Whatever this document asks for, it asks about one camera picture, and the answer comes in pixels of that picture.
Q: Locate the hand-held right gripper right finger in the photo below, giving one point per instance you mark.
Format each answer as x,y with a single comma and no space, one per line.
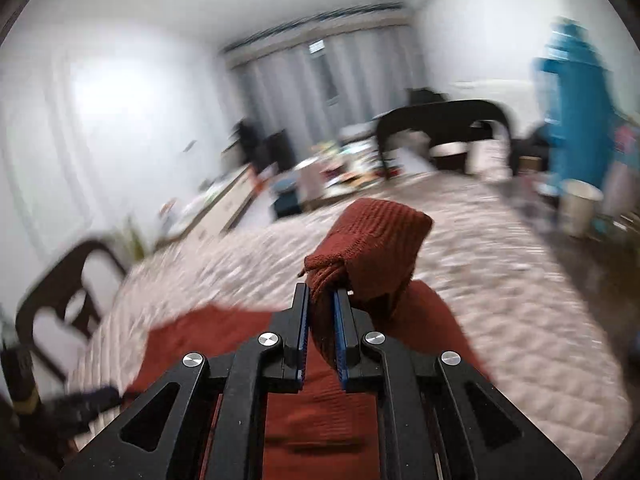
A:
340,340

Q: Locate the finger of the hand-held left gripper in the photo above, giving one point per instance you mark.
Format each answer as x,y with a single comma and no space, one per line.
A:
90,402

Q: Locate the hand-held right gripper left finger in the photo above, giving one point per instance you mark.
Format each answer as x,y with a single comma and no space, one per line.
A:
306,340

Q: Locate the rust red knit sweater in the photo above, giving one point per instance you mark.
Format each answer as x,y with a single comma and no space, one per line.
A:
380,240

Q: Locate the dark wooden chair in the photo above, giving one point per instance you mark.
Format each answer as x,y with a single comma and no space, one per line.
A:
440,117
55,290

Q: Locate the white low cabinet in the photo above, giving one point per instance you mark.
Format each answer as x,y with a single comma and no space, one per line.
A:
220,205

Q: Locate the beige quilted table cover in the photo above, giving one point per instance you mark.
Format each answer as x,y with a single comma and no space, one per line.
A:
500,310

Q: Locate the black box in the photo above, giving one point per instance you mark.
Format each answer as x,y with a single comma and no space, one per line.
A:
281,147

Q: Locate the black backpack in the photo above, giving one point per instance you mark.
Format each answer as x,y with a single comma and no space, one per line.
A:
246,142

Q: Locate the striped window curtains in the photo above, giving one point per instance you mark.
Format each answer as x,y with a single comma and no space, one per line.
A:
300,85

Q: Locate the white paper cup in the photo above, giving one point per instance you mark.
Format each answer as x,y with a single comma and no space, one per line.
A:
579,207

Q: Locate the blue thermos jug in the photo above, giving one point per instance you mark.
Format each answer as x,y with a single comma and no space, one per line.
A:
575,110

